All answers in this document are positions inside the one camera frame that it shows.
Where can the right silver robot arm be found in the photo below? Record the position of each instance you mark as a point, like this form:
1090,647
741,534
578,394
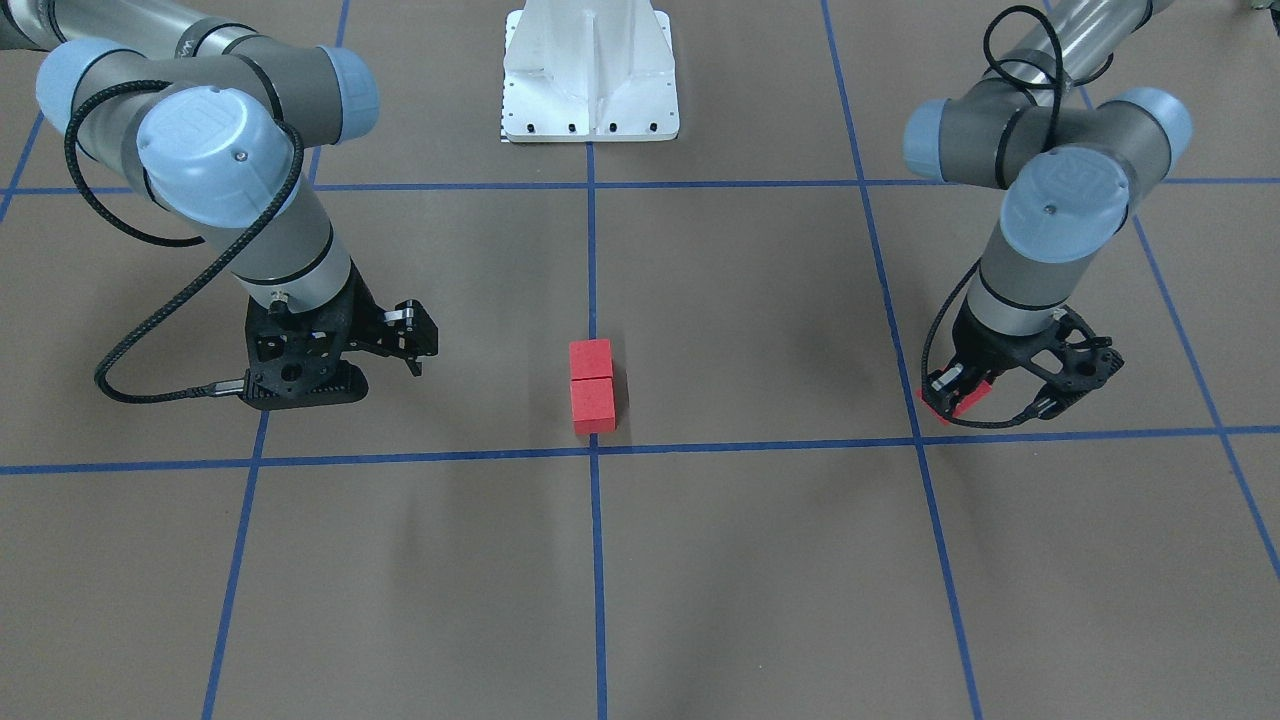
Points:
185,129

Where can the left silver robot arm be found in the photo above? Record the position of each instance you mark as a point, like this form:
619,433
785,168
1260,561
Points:
1071,179

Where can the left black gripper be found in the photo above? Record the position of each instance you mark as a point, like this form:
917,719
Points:
983,347

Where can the white pedestal column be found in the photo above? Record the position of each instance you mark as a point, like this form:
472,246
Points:
589,72

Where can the red block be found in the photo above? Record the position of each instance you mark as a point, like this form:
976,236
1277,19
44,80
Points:
593,406
950,403
591,360

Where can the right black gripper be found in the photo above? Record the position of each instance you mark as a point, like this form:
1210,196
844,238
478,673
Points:
362,322

